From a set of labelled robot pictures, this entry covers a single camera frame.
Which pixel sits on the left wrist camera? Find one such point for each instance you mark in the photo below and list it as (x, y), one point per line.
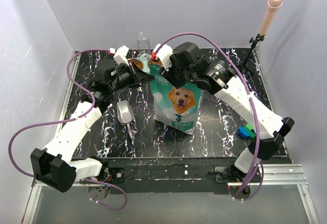
(120, 55)

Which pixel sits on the clear water bottle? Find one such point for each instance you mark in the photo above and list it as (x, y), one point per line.
(143, 45)

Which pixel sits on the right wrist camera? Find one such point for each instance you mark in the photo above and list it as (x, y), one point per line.
(162, 53)

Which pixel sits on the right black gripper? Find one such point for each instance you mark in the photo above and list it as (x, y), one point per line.
(168, 74)

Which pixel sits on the green blue toy car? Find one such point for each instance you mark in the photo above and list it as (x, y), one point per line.
(246, 132)

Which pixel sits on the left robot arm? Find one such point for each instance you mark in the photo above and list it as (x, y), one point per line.
(53, 165)

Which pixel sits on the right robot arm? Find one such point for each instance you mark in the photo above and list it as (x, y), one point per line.
(186, 65)

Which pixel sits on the teal double pet bowl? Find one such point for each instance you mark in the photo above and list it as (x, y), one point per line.
(149, 66)

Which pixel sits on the grey food scoop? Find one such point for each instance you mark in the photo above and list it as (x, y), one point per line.
(125, 116)

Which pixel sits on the brown pet food kibble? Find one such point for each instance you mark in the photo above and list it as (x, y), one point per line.
(138, 63)

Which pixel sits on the pink microphone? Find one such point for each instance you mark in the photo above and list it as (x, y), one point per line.
(272, 8)

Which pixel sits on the teal dog food bag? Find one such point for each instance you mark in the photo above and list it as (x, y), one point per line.
(178, 108)

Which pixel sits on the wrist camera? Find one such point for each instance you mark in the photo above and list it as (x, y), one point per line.
(120, 55)
(162, 53)

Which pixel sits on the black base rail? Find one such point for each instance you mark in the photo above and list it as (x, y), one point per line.
(172, 175)

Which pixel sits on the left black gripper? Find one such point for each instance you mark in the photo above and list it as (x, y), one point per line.
(138, 77)

